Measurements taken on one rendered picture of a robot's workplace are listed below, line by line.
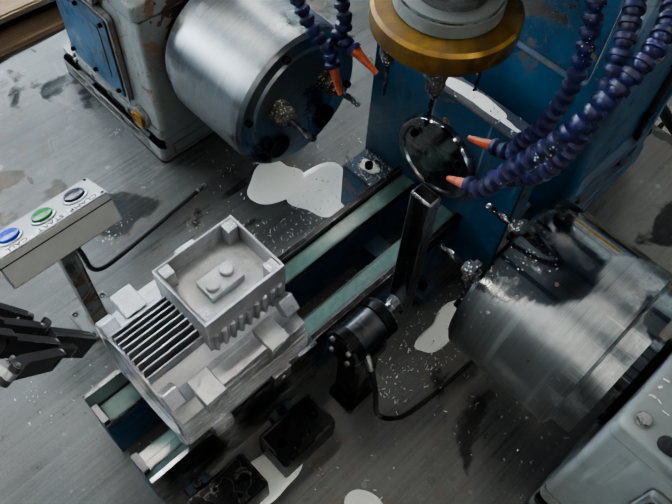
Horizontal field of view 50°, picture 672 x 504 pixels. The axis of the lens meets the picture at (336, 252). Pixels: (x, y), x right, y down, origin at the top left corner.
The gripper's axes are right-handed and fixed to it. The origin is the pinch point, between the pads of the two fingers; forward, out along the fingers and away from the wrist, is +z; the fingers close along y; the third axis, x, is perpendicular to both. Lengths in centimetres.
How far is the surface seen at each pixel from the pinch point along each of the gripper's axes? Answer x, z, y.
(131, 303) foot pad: -6.3, 7.1, 1.0
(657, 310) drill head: -47, 21, -45
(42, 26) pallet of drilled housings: -8, 129, 181
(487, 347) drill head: -31, 22, -33
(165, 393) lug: -3.4, 3.5, -12.1
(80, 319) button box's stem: 9.9, 28.8, 19.7
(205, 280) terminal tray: -15.2, 6.2, -5.4
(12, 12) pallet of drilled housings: -6, 114, 179
